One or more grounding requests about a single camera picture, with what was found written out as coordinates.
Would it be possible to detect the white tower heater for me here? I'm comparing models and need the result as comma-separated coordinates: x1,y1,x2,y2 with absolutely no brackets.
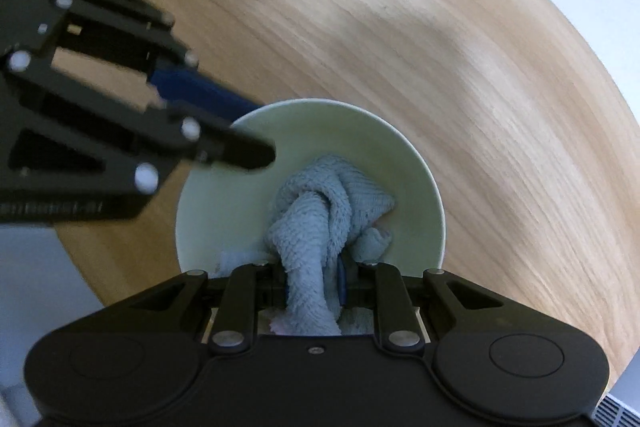
589,357,640,427

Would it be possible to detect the grey and pink cloth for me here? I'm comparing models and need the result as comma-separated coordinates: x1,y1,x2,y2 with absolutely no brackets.
215,154,398,337

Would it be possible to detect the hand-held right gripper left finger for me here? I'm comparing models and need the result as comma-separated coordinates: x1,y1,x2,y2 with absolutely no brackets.
122,259,288,354

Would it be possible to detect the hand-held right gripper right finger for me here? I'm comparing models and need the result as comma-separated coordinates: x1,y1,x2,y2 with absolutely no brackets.
336,257,506,353

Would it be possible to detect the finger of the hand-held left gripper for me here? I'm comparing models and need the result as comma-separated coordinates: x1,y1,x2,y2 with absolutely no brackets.
37,0,266,125
0,48,278,198

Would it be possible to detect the pale yellow bowl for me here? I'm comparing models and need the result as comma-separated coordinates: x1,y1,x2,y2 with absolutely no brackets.
175,98,446,343

